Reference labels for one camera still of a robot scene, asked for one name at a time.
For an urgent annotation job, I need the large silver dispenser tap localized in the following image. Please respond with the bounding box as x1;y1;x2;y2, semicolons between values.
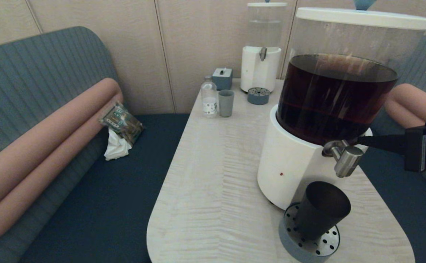
322;140;365;178

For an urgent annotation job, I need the black tapered cup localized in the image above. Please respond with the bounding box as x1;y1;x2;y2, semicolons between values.
295;182;352;241

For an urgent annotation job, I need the grey tapered cup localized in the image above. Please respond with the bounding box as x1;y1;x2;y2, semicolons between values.
218;89;234;117

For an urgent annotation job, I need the pink bolster cushion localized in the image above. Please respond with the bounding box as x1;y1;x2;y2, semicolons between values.
384;83;426;129
0;77;124;246

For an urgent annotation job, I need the teal upholstered bench sofa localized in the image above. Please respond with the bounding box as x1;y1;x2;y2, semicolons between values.
0;26;191;263
357;30;426;263

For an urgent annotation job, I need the large dark tea dispenser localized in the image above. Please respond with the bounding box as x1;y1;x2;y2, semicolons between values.
257;16;426;211

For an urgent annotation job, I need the large white dispenser lid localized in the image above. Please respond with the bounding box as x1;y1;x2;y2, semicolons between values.
296;0;426;30

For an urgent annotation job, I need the small grey perforated drip tray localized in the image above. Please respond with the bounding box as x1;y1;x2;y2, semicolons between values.
247;87;270;105

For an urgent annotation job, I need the large grey perforated drip tray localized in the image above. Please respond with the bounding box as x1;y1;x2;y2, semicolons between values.
279;203;341;263

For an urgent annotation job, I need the small clear water dispenser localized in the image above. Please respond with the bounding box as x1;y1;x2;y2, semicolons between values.
240;5;282;94

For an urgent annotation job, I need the grey-blue tissue box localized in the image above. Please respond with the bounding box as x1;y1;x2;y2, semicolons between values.
212;68;233;90

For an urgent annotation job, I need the small white dispenser lid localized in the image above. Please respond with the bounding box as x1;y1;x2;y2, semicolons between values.
247;2;288;8

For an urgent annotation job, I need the clear plastic bottle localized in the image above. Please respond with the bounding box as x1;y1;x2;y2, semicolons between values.
201;75;218;118

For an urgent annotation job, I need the green printed snack packet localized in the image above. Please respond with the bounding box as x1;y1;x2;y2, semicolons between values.
98;101;145;145

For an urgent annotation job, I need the crumpled white tissue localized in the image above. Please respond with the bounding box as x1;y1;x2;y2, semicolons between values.
103;127;132;160

